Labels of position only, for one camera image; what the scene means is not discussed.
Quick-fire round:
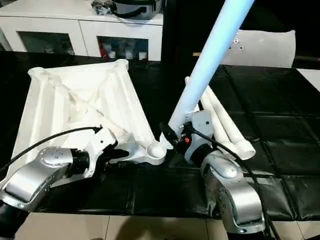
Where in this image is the white plastic table leg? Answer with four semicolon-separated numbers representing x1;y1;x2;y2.
167;0;256;147
200;92;236;151
205;85;257;161
186;76;213;118

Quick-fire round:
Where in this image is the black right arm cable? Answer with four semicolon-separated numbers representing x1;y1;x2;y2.
192;129;275;240

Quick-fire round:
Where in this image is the flat white board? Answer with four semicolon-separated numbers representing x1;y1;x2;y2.
297;67;320;93

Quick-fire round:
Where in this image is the white cabinet with glass doors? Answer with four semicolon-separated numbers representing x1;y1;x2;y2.
0;0;165;62

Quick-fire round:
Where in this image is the white plastic table top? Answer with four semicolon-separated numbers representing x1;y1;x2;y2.
6;59;168;187

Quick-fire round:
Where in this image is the small metal clutter pile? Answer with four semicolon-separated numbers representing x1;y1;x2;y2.
91;0;117;15

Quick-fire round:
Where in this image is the dark round pot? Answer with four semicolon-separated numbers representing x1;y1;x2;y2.
112;0;162;21

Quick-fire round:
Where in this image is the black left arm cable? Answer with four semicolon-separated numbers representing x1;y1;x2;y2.
0;126;103;176

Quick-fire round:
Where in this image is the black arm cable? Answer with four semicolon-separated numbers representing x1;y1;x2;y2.
0;126;103;176
192;129;275;240

